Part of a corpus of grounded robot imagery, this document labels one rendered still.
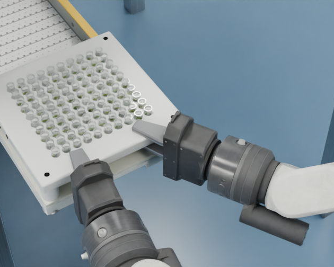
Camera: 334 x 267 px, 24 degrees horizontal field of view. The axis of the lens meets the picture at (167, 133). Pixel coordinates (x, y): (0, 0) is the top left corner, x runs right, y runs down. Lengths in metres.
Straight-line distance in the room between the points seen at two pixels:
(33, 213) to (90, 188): 0.80
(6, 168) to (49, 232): 0.30
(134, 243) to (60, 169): 0.18
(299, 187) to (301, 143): 1.44
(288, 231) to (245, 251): 1.13
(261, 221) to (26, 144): 0.36
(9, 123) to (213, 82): 1.54
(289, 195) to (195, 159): 0.15
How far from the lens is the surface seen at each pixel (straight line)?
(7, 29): 1.53
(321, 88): 2.68
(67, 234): 1.98
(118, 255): 0.99
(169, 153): 1.12
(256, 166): 1.08
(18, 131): 1.18
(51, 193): 1.13
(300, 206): 1.06
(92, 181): 1.06
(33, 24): 1.54
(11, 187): 1.74
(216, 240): 2.25
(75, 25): 1.49
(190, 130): 1.12
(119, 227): 1.02
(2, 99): 1.23
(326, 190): 1.06
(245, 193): 1.09
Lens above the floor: 1.87
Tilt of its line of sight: 49 degrees down
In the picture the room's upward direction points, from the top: straight up
